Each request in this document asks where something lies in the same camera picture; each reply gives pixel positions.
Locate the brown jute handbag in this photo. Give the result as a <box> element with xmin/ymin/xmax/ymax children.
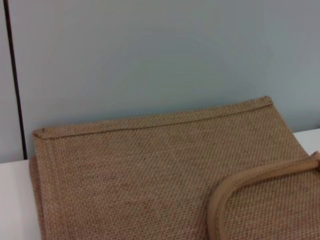
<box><xmin>28</xmin><ymin>95</ymin><xmax>320</xmax><ymax>240</ymax></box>

